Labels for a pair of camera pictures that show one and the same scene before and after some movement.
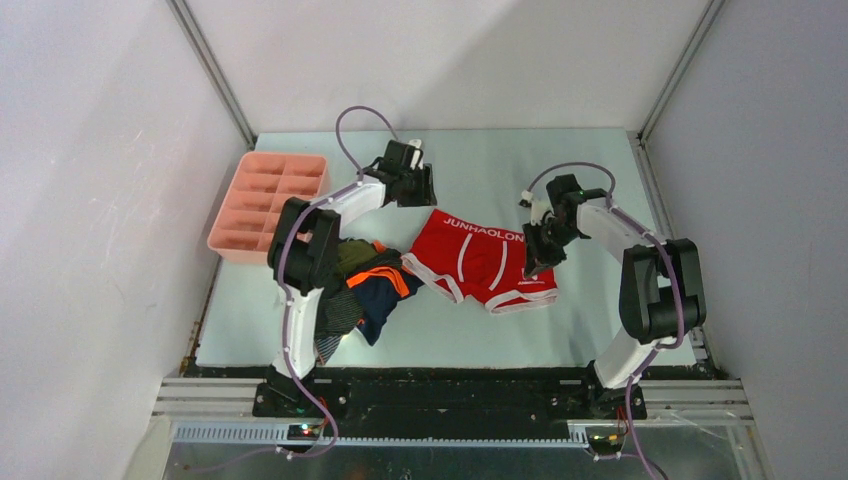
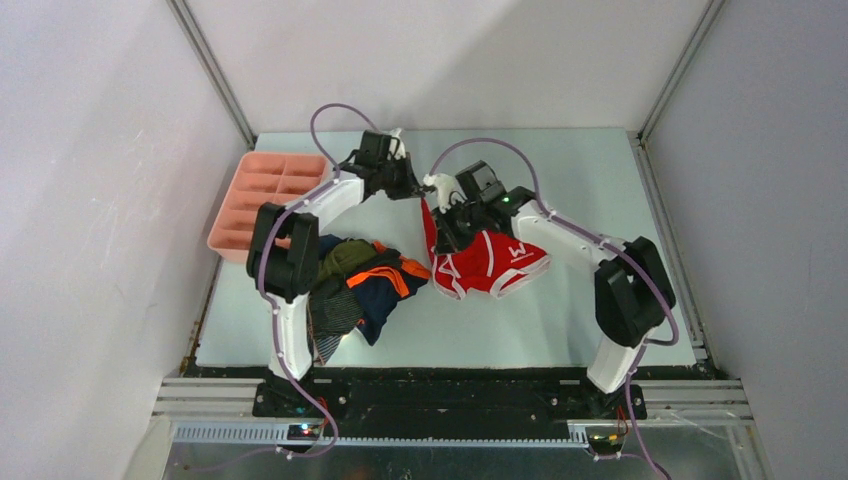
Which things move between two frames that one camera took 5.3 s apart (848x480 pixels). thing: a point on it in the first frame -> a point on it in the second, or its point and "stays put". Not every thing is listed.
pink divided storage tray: x=260 y=186 stays put
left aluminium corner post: x=183 y=13 stays put
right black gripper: x=536 y=255 -> x=446 y=240
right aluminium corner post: x=710 y=16 stays put
